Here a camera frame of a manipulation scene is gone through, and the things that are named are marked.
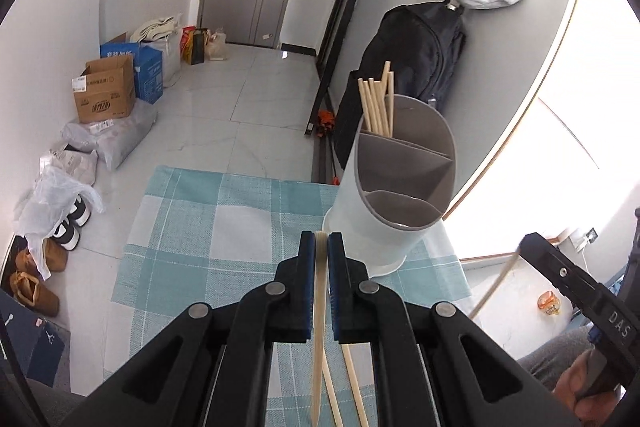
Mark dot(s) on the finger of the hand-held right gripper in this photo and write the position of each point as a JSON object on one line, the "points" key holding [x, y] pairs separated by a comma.
{"points": [[555, 264]]}

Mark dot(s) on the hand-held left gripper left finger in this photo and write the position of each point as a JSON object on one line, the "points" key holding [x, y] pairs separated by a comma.
{"points": [[308, 287]]}

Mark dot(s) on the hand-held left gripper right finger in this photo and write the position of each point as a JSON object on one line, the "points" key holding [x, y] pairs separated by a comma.
{"points": [[334, 292]]}

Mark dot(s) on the light wooden chopstick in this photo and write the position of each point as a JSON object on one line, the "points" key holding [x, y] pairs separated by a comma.
{"points": [[356, 387], [318, 307], [495, 284], [332, 392]]}

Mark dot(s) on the white round utensil holder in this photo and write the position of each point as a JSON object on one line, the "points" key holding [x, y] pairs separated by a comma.
{"points": [[350, 207]]}

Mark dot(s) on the bunch of wooden chopsticks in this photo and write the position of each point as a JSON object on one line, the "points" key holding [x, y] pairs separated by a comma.
{"points": [[375, 107]]}

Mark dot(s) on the person's right hand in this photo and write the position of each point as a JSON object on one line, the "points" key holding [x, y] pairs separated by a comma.
{"points": [[575, 387]]}

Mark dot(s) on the orange glass bowl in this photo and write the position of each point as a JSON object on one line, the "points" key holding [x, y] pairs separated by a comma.
{"points": [[548, 303]]}

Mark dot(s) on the person's grey pants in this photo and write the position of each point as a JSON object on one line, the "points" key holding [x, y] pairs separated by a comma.
{"points": [[555, 352]]}

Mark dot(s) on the teal checked tablecloth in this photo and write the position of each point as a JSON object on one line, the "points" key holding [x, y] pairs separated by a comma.
{"points": [[200, 232]]}

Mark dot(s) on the orange tool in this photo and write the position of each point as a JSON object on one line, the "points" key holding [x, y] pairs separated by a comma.
{"points": [[326, 119]]}

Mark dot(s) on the black white sneaker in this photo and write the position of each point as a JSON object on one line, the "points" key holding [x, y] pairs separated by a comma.
{"points": [[80, 212], [67, 234]]}

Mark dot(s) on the grey plastic parcel bag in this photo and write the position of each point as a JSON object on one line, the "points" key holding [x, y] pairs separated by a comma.
{"points": [[120, 132]]}

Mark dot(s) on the black backpack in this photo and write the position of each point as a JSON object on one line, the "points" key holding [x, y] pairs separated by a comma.
{"points": [[410, 52]]}

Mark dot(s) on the beige bag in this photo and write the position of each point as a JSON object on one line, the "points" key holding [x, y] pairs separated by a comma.
{"points": [[217, 46]]}

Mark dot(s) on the brown shoe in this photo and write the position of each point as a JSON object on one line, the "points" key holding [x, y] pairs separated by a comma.
{"points": [[35, 294], [52, 257]]}

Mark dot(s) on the black yellow bag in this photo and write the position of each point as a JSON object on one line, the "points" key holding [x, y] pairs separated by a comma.
{"points": [[199, 48]]}

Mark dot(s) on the blue cardboard box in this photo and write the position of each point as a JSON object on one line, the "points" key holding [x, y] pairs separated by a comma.
{"points": [[147, 72]]}

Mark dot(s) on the white parcel bag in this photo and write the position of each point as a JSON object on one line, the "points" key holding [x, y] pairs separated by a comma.
{"points": [[70, 162]]}

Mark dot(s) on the red paper bag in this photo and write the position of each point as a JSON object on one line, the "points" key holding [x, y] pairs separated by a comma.
{"points": [[187, 44]]}

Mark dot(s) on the white plastic bag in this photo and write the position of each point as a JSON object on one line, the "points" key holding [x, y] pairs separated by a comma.
{"points": [[50, 202]]}

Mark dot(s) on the brown cardboard box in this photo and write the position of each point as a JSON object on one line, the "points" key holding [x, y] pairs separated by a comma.
{"points": [[102, 92]]}

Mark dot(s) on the dark blue box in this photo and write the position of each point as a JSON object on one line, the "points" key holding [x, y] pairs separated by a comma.
{"points": [[30, 342]]}

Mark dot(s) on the cream canvas tote bag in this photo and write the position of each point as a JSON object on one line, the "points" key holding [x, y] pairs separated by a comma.
{"points": [[157, 27]]}

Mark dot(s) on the wall outlet with charger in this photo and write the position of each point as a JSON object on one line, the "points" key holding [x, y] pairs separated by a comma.
{"points": [[585, 238]]}

